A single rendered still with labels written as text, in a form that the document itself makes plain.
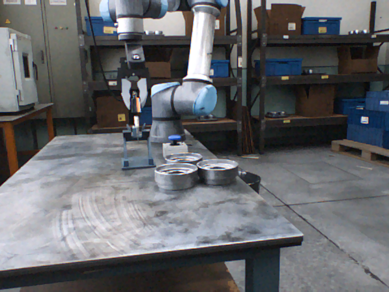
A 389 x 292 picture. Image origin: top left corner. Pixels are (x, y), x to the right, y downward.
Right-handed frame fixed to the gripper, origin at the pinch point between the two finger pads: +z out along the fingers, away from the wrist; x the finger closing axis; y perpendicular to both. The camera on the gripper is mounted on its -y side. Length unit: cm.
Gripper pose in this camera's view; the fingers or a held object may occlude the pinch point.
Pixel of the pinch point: (135, 105)
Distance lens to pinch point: 107.9
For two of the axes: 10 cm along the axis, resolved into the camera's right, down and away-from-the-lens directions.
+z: 0.3, 9.8, 2.1
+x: -9.8, 0.7, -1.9
